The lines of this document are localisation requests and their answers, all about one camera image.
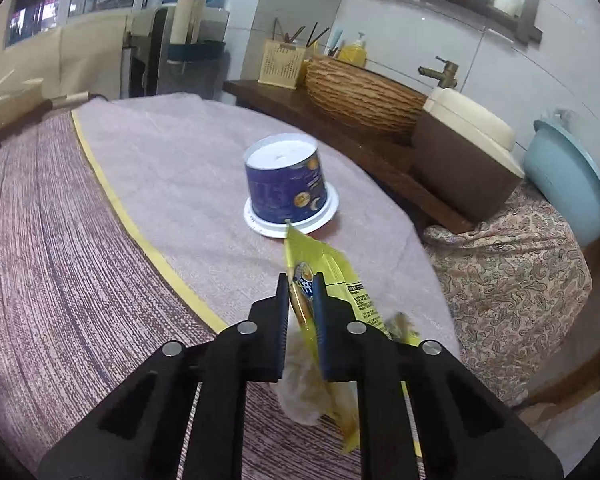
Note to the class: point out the brown container cream lid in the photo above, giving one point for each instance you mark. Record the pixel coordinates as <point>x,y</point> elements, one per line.
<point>465,160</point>

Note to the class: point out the light blue plastic basin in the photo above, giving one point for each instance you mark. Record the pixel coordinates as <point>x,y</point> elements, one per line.
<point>565,180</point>

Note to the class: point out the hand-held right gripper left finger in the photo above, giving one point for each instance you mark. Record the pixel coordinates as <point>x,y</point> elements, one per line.
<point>282,330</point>

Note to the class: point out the wooden chair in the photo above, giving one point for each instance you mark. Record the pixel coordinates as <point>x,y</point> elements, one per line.
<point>20,110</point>

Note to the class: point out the brass faucet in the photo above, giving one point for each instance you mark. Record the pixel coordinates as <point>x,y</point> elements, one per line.
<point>445,72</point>

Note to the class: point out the window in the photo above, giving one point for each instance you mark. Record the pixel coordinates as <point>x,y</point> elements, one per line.
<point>70,0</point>

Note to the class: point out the yellow soap bottle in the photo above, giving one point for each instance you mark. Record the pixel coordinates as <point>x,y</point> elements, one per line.
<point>352,52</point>

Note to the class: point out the yellow snack wrapper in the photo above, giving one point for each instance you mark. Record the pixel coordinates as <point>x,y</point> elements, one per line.
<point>335,270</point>

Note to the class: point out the water dispenser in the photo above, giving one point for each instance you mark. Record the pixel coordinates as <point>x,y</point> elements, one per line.
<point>155,55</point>

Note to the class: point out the wooden framed mirror shelf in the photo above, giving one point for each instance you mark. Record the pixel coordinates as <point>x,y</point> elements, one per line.
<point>480,7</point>

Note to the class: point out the dark wooden counter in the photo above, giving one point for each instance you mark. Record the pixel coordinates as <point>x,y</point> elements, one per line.
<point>370,155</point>

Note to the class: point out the white tissue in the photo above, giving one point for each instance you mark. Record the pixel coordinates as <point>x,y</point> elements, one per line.
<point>302,395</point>

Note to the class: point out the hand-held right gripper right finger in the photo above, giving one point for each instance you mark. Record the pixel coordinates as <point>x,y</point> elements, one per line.
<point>320,330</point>

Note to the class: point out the pale pink cloth yellow trim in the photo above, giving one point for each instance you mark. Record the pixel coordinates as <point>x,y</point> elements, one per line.
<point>195,160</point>

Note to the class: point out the paisley cloth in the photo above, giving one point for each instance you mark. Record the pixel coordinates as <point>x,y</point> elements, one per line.
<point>510,280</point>

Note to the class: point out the blue paper cup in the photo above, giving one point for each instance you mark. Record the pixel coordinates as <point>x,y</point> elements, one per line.
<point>285,185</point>

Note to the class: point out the cream paper rolls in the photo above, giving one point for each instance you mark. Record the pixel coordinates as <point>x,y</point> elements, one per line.
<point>187,20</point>

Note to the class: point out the wicker basket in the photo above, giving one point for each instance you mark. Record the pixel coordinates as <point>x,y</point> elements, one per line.
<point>365,95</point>

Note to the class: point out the cream utensil holder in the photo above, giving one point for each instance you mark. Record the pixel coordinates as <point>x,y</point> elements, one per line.
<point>280,65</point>

